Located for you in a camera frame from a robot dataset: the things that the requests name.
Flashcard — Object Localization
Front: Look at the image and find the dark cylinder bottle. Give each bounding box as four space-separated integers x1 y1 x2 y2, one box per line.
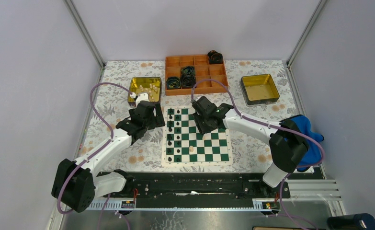
327 213 375 230

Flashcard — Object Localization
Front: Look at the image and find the rolled dark tie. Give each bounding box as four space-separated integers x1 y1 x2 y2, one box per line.
180 66 196 88
207 50 223 64
166 76 182 90

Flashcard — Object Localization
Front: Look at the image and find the rolled dark tie top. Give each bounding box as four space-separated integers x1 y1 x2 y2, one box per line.
207 50 223 64

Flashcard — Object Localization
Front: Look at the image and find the left gold tin box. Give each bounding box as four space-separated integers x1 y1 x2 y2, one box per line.
129 77 162 103

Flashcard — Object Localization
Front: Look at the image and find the rolled dark tie left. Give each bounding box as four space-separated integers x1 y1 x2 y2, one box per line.
166 76 182 90

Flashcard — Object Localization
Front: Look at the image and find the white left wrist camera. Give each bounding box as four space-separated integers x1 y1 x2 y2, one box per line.
135 92 150 106

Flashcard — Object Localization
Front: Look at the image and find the gold tin box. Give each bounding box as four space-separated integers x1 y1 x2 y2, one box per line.
129 77 162 103
240 74 280 106

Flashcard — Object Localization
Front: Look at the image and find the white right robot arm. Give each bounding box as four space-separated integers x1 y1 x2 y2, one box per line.
192 96 309 197

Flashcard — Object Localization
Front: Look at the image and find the green white chess board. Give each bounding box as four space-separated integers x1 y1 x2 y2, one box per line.
161 105 233 167

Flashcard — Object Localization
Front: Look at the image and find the orange wooden compartment tray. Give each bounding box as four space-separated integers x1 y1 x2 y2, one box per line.
165 54 229 96

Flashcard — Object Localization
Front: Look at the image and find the rolled dark tie middle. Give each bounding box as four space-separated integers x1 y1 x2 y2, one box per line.
180 66 196 88

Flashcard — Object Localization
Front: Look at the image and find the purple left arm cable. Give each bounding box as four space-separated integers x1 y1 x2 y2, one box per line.
56 82 136 215

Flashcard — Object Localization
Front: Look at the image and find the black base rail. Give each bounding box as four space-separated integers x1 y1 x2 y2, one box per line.
111 172 291 209

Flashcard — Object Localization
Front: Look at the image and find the blue cloth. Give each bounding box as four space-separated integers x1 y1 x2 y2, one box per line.
288 115 324 173

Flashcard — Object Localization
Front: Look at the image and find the floral table mat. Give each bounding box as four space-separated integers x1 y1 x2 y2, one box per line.
79 60 298 173

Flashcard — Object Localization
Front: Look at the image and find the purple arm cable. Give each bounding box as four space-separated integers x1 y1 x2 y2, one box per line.
191 79 326 229
56 82 136 215

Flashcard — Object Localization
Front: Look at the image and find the right gold tin box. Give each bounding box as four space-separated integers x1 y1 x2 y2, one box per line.
240 74 280 106

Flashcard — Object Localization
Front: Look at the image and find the aluminium frame rail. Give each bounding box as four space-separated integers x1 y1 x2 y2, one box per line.
283 180 342 202

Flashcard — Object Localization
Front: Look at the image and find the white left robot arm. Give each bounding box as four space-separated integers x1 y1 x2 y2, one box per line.
51 101 165 212

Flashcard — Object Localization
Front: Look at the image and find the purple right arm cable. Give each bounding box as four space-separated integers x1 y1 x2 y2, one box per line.
191 79 326 229

